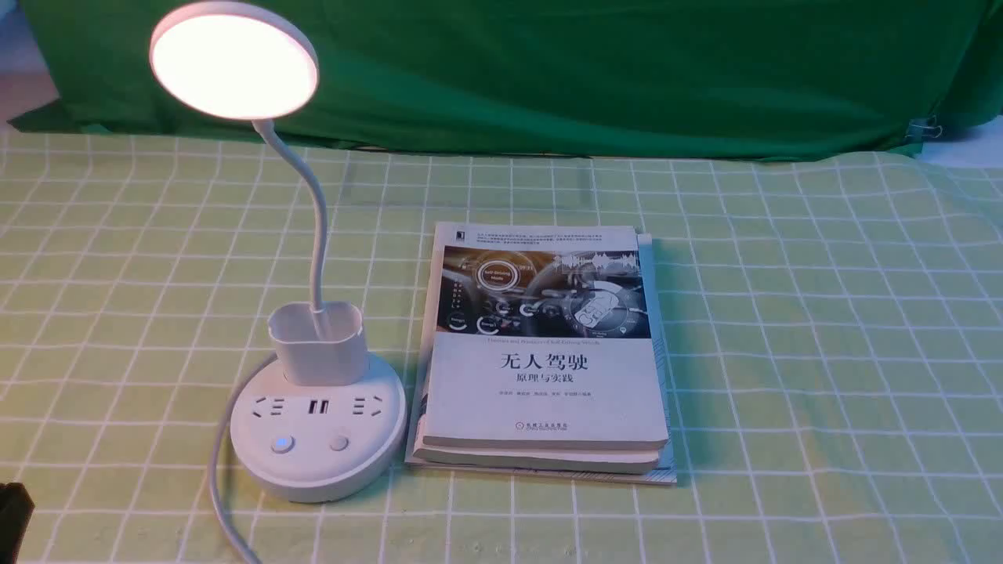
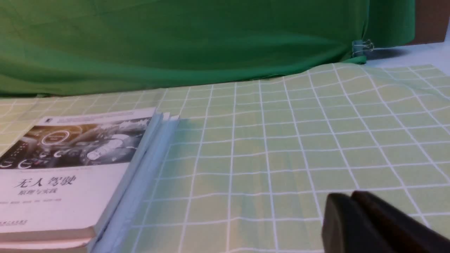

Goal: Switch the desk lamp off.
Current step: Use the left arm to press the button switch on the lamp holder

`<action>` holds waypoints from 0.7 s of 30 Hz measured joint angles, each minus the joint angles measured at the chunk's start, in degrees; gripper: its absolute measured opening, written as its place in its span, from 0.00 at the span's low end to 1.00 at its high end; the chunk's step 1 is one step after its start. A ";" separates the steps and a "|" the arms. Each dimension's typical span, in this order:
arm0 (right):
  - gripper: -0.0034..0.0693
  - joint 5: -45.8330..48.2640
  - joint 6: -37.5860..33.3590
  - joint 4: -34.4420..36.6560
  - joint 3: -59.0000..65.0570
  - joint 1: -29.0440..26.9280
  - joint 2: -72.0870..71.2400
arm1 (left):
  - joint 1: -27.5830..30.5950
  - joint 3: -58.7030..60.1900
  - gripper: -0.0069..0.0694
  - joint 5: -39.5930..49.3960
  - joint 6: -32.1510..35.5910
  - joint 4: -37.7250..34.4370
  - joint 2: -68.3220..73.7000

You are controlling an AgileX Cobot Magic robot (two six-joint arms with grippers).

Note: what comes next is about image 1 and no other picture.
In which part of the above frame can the white desk lamp with socket base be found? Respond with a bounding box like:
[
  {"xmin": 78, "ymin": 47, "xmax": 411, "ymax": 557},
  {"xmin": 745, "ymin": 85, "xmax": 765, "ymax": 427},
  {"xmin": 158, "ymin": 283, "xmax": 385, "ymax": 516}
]
[{"xmin": 150, "ymin": 1, "xmax": 406, "ymax": 504}]

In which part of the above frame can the top book with white cover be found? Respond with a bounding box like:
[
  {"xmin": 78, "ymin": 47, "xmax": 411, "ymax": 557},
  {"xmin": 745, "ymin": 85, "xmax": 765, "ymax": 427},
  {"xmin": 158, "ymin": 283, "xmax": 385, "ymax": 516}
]
[{"xmin": 422, "ymin": 221, "xmax": 670, "ymax": 452}]

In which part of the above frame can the middle book under top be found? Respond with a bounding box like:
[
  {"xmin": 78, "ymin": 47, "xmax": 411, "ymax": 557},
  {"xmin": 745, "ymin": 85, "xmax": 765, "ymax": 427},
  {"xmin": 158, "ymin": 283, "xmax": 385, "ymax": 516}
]
[{"xmin": 408, "ymin": 417, "xmax": 675, "ymax": 475}]

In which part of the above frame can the green backdrop cloth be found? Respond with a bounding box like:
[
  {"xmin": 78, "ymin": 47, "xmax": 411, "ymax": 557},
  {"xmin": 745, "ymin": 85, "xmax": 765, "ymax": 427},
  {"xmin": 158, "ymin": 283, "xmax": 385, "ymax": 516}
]
[{"xmin": 9, "ymin": 0, "xmax": 1003, "ymax": 162}]

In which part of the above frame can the green checkered tablecloth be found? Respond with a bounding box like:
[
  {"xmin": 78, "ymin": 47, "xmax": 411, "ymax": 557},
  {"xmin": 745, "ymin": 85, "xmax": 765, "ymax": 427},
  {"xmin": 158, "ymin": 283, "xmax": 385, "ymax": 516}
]
[{"xmin": 1, "ymin": 131, "xmax": 1002, "ymax": 563}]

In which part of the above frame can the metal binder clip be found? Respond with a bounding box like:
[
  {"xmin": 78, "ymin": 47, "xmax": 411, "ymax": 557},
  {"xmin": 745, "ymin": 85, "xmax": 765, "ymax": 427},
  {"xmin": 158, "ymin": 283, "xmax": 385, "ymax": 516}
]
[{"xmin": 905, "ymin": 115, "xmax": 943, "ymax": 143}]

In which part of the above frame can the black object at bottom left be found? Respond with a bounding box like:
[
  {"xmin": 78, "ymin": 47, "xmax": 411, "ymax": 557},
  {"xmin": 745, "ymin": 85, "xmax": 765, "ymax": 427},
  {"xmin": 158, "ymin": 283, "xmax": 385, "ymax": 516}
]
[{"xmin": 0, "ymin": 483, "xmax": 35, "ymax": 563}]

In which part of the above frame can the white lamp power cable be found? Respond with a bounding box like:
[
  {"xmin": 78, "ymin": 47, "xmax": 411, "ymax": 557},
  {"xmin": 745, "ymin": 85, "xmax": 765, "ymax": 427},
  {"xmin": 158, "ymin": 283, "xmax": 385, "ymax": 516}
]
[{"xmin": 207, "ymin": 354, "xmax": 278, "ymax": 564}]

